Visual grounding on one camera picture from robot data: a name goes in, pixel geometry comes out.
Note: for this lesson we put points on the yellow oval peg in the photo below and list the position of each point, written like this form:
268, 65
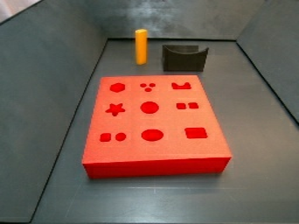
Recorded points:
140, 46

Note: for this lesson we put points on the red shape sorting board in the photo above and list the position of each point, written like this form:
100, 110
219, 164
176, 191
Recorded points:
154, 128

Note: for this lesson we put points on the black curved holder block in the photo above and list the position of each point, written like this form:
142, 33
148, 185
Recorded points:
183, 58

